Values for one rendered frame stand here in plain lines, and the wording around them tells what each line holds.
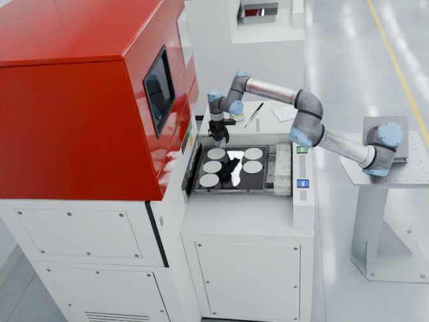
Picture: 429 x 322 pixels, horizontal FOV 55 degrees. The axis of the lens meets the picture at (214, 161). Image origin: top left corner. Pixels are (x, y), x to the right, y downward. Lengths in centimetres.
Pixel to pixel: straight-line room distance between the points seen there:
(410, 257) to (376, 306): 44
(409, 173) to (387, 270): 80
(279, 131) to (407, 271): 124
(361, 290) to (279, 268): 81
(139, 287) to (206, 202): 52
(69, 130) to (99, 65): 29
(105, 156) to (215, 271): 97
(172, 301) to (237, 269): 36
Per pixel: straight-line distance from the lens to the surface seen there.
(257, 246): 199
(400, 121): 236
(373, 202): 251
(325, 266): 287
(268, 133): 229
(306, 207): 188
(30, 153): 164
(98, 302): 229
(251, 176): 211
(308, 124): 189
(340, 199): 330
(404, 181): 226
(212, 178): 213
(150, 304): 217
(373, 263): 291
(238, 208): 206
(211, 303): 244
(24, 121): 155
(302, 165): 208
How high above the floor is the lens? 228
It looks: 38 degrees down
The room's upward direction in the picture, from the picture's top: 9 degrees counter-clockwise
